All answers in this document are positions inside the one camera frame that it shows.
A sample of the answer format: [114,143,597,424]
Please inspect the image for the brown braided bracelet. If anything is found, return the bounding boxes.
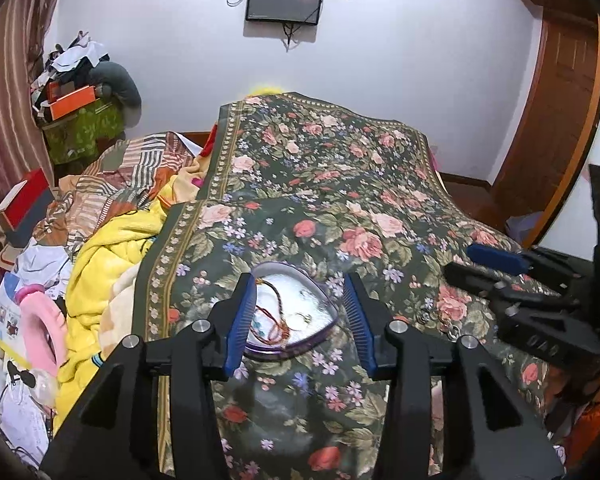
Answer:
[251,278,294,347]

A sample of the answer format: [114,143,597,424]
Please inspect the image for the purple heart-shaped tin box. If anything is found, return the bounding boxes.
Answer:
[245,261,338,362]

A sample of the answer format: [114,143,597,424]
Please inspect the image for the pink plush slipper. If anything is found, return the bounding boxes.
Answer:
[15,284,67,377]

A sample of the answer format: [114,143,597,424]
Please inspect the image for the yellow fleece blanket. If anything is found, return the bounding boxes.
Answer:
[51,154,217,434]

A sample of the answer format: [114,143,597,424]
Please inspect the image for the brown wooden door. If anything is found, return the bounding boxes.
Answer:
[492,11,600,247]

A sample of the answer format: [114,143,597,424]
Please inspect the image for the floral green bedspread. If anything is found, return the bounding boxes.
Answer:
[133,93,547,479]

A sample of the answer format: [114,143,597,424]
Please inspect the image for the striped patchwork quilt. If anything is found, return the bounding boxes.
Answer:
[32,131,200,256]

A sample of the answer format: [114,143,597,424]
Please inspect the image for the red and white box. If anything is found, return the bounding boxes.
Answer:
[0,168,50,231]

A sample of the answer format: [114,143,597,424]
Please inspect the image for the green patterned box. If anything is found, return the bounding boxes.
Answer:
[42,99,124,165]

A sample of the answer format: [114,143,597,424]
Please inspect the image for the orange shoe box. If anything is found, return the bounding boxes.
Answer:
[43,86,96,122]

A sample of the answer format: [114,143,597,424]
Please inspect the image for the striped red curtain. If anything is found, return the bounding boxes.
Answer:
[0,0,77,302]

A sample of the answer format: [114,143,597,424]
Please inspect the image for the small black wall monitor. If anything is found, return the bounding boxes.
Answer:
[246,0,323,26]

